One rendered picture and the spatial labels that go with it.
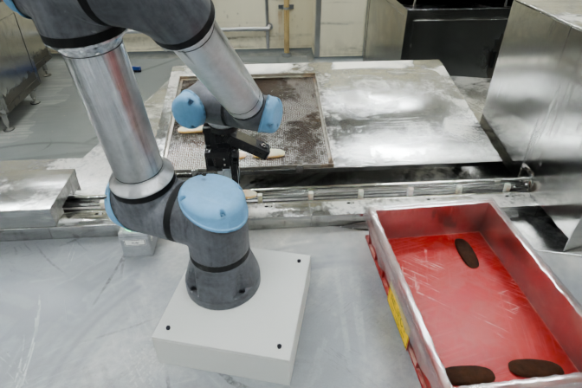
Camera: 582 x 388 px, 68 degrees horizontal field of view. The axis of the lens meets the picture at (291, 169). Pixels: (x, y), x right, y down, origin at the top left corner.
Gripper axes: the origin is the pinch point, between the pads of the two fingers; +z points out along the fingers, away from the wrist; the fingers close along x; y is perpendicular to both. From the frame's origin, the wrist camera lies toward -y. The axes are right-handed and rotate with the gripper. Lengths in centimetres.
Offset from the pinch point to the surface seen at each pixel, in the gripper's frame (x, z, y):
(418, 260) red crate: 22.9, 6.9, -43.3
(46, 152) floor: -175, 89, 145
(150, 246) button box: 16.4, 3.8, 20.8
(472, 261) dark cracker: 25, 6, -56
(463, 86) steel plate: -80, 7, -97
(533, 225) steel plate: 12, 7, -78
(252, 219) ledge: 9.0, 3.3, -3.7
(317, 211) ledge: 7.6, 3.0, -20.6
